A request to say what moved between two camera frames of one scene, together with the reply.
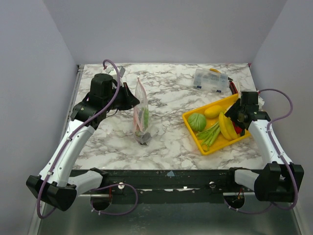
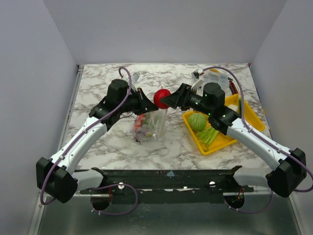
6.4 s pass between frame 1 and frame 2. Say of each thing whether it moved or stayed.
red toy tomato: moved
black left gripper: moved
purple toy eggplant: moved
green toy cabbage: stayed
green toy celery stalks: stayed
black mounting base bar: stayed
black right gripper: moved
